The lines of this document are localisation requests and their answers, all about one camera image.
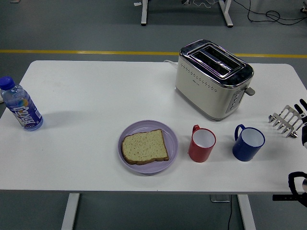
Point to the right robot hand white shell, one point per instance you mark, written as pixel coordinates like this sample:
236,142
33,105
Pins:
304,135

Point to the blue enamel mug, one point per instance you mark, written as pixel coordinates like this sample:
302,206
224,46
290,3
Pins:
244,151

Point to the white background desk leg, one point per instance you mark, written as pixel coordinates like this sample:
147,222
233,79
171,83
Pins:
226,14
144,12

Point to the slice of bread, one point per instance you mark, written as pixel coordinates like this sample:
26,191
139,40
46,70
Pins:
144,146

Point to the metal toast rack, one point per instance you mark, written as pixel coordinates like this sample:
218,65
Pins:
286,119

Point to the black table control panel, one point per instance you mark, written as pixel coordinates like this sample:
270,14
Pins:
283,198

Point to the white table leg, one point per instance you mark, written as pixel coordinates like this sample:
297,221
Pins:
70,210
247,213

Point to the grey box under table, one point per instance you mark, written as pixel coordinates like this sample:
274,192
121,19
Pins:
219,198

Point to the red enamel mug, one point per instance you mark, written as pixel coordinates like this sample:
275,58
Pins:
199,153

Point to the cream and chrome toaster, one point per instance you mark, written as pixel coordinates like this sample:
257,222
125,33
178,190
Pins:
204,95

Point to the lilac plate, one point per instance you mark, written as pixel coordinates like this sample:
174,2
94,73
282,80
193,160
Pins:
146,169

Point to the white paper scrap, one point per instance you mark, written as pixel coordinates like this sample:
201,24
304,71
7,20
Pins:
137,4

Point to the blue-capped drink bottle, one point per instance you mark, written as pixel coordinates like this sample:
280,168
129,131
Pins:
22,107

